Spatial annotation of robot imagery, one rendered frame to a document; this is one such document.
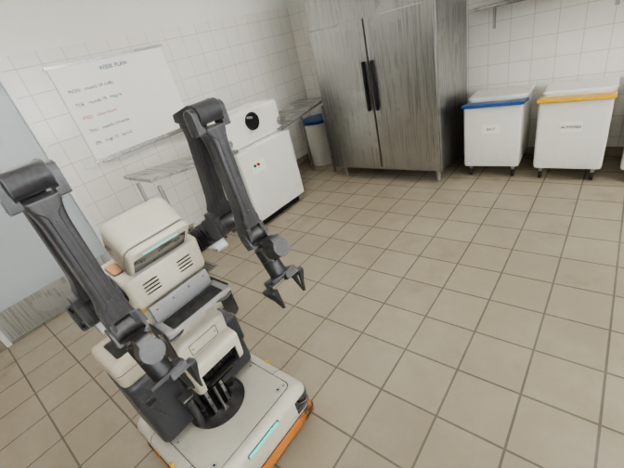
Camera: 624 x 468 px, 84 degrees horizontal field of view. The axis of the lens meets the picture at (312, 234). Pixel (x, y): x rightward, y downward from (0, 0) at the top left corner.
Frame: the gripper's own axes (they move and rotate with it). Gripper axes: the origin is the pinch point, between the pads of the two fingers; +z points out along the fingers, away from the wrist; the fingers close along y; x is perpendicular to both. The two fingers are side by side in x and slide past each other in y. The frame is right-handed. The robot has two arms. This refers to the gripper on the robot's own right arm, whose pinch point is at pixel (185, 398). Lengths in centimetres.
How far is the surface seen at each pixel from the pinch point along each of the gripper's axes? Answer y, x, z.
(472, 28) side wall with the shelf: 423, 28, -46
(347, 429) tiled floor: 52, 44, 90
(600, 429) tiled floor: 104, -43, 130
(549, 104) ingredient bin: 354, -20, 46
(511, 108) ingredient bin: 355, 7, 35
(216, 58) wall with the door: 287, 240, -180
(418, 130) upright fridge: 331, 84, 11
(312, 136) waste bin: 371, 250, -46
